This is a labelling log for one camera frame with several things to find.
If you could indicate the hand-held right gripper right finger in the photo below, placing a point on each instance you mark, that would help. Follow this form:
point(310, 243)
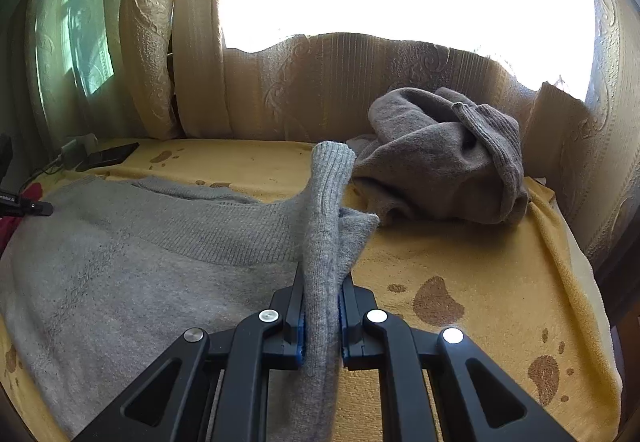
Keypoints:
point(350, 317)

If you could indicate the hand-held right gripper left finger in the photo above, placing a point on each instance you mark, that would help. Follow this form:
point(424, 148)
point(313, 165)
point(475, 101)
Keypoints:
point(299, 339)

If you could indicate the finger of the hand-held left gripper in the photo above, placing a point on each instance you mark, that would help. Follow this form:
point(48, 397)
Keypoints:
point(30, 208)

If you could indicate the beige knit sweater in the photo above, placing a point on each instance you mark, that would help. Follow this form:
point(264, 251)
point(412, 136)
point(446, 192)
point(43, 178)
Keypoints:
point(125, 267)

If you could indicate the red cloth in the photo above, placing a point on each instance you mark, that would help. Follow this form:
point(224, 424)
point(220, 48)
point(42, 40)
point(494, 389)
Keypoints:
point(20, 212)

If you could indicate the white power strip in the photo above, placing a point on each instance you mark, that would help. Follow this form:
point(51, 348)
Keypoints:
point(77, 149)

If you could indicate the black smartphone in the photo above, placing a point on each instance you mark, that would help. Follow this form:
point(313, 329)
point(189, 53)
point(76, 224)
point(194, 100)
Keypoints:
point(112, 154)

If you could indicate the yellow paw print blanket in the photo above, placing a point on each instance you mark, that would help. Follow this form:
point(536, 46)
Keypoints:
point(450, 252)

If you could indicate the sheer white curtain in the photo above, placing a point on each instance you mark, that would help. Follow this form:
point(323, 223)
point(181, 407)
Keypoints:
point(75, 32)

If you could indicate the crumpled brown knit sweater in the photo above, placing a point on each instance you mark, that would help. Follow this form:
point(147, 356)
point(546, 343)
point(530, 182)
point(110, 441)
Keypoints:
point(440, 157)

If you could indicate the cream embossed curtain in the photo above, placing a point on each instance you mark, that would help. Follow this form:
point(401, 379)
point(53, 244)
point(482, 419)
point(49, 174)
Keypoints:
point(310, 87)

